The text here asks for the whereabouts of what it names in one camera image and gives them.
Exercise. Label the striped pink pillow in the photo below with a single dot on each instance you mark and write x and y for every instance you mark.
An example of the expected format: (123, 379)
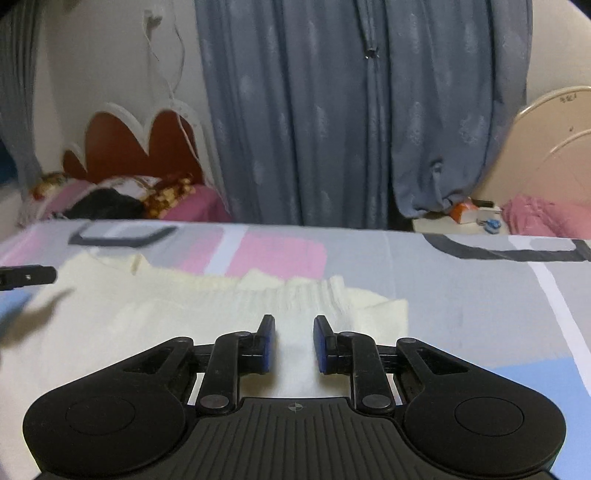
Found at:
(198, 205)

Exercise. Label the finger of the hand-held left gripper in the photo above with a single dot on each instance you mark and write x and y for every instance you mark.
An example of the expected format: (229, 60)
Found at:
(27, 276)

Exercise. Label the pink blanket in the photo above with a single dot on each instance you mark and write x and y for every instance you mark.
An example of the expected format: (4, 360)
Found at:
(545, 217)

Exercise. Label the small blue object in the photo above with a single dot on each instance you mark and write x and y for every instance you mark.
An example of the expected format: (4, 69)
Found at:
(490, 225)

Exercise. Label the patterned bedsheet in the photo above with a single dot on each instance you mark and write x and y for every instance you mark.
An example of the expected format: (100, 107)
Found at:
(461, 286)

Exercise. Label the blue-grey curtain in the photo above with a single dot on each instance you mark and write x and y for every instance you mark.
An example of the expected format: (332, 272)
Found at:
(286, 115)
(18, 92)
(452, 106)

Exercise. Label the black remote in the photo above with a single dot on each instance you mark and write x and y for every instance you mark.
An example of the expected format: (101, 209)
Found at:
(484, 203)

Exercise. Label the black cloth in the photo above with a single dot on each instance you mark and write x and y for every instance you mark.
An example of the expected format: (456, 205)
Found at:
(104, 205)

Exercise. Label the white knitted sweater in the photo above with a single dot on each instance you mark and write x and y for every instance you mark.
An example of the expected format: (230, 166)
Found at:
(161, 314)

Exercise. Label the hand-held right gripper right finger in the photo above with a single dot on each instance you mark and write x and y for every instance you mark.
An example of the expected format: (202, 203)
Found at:
(320, 346)

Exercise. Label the cream nightstand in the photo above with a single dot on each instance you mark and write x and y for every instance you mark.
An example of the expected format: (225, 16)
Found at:
(438, 226)

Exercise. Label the white floral pillow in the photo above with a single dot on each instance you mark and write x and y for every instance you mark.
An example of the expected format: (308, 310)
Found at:
(129, 185)

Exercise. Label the red gold patterned cloth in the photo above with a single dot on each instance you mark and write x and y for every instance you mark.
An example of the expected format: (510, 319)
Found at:
(168, 196)

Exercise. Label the red scalloped headboard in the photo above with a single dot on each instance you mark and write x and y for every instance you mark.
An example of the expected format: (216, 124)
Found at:
(124, 143)

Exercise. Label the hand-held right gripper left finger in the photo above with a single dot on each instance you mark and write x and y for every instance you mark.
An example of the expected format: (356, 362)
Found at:
(267, 350)

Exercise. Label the orange box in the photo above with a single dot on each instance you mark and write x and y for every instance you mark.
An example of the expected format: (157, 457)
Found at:
(463, 213)

